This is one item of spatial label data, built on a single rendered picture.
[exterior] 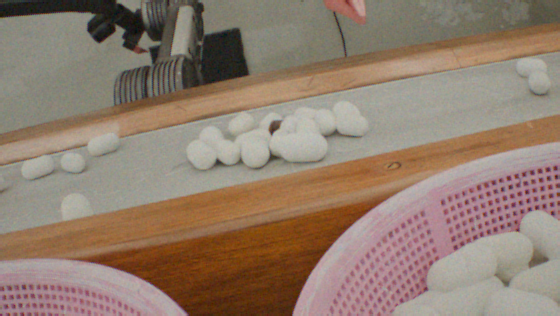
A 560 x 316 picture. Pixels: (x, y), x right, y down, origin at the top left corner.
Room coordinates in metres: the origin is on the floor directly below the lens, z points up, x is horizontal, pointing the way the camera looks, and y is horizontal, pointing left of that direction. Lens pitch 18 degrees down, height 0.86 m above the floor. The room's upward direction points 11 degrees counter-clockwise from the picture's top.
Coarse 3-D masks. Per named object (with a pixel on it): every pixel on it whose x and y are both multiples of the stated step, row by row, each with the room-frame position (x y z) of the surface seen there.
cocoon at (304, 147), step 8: (288, 136) 0.37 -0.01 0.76; (296, 136) 0.36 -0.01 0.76; (304, 136) 0.36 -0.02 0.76; (312, 136) 0.36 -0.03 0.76; (320, 136) 0.36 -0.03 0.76; (280, 144) 0.37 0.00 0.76; (288, 144) 0.36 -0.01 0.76; (296, 144) 0.36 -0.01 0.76; (304, 144) 0.35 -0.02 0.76; (312, 144) 0.35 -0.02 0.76; (320, 144) 0.35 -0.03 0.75; (280, 152) 0.37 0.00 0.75; (288, 152) 0.36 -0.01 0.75; (296, 152) 0.36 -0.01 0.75; (304, 152) 0.35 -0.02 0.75; (312, 152) 0.35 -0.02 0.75; (320, 152) 0.35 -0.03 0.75; (288, 160) 0.36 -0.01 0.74; (296, 160) 0.36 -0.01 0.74; (304, 160) 0.36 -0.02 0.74; (312, 160) 0.36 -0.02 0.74
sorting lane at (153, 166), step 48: (336, 96) 0.57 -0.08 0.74; (384, 96) 0.53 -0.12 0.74; (432, 96) 0.49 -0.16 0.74; (480, 96) 0.46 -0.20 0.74; (528, 96) 0.43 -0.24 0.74; (144, 144) 0.52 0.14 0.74; (336, 144) 0.39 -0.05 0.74; (384, 144) 0.37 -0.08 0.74; (0, 192) 0.45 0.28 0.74; (48, 192) 0.41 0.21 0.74; (96, 192) 0.39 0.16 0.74; (144, 192) 0.36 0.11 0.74; (192, 192) 0.34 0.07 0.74
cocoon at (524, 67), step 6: (522, 60) 0.50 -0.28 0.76; (528, 60) 0.49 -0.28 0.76; (534, 60) 0.49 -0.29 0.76; (540, 60) 0.49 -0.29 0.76; (516, 66) 0.51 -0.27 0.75; (522, 66) 0.50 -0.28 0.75; (528, 66) 0.49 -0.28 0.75; (534, 66) 0.48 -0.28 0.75; (540, 66) 0.48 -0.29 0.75; (546, 66) 0.48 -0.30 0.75; (522, 72) 0.50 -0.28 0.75; (528, 72) 0.49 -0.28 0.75
